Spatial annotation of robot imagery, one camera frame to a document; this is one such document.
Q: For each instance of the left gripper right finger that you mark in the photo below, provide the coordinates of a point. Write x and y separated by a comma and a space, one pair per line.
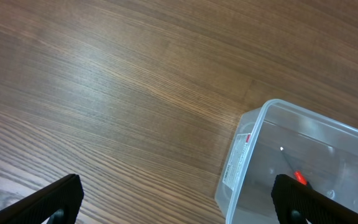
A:
296, 203

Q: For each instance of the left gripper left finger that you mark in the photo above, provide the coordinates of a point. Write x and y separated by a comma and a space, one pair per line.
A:
58, 202

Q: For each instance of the red black screwdriver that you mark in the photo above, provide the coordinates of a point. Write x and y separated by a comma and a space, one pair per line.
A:
296, 173

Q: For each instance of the clear plastic container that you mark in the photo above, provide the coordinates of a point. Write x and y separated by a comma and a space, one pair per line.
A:
324, 150

